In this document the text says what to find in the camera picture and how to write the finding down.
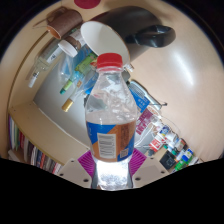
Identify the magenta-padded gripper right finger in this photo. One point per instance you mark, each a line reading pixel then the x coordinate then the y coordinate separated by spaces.
pixel 150 170

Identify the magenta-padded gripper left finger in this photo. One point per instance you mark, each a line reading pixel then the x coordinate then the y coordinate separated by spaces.
pixel 75 171

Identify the clear plastic bottle red cap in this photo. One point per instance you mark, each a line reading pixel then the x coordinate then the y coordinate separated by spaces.
pixel 111 133

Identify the black bag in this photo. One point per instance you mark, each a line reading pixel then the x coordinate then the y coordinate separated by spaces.
pixel 167 159

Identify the white bottle blue lid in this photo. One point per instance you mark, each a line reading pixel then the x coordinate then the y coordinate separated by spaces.
pixel 188 155

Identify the wooden shelf unit with books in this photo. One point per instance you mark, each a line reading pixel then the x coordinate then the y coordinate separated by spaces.
pixel 40 140

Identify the magenta box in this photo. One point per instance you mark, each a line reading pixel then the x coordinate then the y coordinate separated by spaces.
pixel 145 120

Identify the gold-capped clear bottle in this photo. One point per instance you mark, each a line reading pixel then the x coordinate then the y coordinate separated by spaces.
pixel 75 98

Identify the clear glass bottle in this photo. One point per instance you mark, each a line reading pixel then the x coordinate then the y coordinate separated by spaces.
pixel 45 61

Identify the brown jar white lid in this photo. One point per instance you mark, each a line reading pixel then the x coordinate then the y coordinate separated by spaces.
pixel 68 46

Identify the brown mug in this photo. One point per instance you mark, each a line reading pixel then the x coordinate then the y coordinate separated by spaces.
pixel 65 23

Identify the flat round red coaster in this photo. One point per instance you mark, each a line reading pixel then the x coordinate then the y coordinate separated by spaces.
pixel 87 3

